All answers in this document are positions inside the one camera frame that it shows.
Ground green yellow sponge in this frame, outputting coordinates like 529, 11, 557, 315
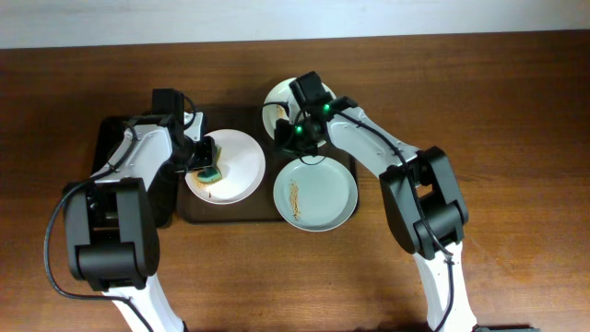
195, 145, 222, 184

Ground pinkish white plate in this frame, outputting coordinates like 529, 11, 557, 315
185, 129, 266, 205

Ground pale blue plate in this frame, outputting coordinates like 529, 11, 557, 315
273, 156, 359, 232

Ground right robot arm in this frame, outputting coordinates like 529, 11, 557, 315
265, 71, 478, 332

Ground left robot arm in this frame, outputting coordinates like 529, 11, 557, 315
54, 89, 215, 331

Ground small black tray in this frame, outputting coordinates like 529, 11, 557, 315
92, 116, 179, 228

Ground large brown tray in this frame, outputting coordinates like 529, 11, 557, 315
175, 104, 360, 225

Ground cream white plate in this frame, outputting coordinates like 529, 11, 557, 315
262, 77, 338, 149

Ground dark object at table edge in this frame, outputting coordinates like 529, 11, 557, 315
472, 325, 541, 332

